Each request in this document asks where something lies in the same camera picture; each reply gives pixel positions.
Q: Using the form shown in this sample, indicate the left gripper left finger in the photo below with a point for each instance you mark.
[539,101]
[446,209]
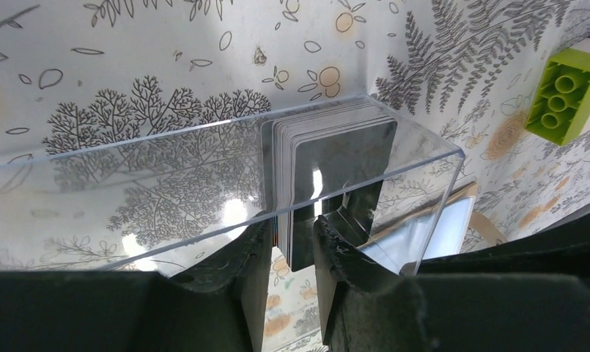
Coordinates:
[216,305]

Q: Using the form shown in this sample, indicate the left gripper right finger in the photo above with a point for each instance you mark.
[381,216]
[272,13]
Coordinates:
[366,307]

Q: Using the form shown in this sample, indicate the clear acrylic card box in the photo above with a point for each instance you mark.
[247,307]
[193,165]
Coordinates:
[142,184]

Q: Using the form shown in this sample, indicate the black credit card stack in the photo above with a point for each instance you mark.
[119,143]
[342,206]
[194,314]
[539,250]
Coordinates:
[312,157]

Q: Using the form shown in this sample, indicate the tan card holder wallet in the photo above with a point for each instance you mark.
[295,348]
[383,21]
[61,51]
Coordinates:
[431,233]

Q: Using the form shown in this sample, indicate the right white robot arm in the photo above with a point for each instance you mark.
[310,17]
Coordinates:
[562,250]

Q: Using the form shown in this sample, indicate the green purple toy brick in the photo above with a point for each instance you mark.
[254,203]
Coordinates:
[560,110]

